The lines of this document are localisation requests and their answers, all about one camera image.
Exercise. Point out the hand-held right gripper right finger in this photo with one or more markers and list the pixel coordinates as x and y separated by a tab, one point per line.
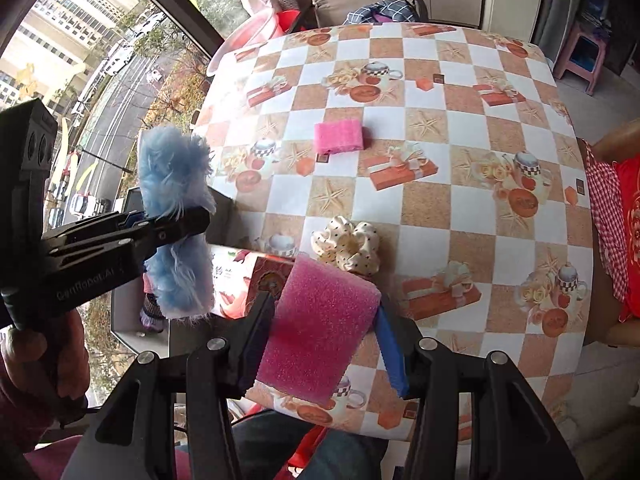
392	357

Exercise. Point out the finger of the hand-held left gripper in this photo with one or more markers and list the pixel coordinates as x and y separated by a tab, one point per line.
175	230
135	217

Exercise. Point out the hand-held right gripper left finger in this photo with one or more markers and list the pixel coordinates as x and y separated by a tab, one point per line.
252	342

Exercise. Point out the blue fluffy scrunchie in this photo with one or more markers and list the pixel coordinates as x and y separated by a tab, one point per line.
170	170

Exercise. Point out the pink sponge with hole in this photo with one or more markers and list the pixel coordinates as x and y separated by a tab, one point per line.
315	330

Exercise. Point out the person's left hand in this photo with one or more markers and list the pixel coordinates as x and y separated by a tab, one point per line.
55	355

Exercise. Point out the floral printed box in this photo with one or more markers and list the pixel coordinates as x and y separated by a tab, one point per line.
227	285

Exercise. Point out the white polka dot scrunchie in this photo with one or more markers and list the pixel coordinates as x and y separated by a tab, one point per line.
345	245

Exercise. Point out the pink rectangular sponge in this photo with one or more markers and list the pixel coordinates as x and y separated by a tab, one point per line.
339	136

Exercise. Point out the checkered printed tablecloth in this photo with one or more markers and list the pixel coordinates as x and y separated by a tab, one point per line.
450	160

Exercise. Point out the pink plastic basin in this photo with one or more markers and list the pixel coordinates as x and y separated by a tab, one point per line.
245	35

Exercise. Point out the red plastic basin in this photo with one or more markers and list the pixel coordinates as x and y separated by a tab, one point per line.
289	21

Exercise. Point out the red checked cloth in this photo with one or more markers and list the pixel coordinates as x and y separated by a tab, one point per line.
602	210

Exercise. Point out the dark plaid cloth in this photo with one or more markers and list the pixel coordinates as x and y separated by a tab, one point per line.
382	12

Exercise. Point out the pink plastic stool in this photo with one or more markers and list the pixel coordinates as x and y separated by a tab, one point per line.
585	50

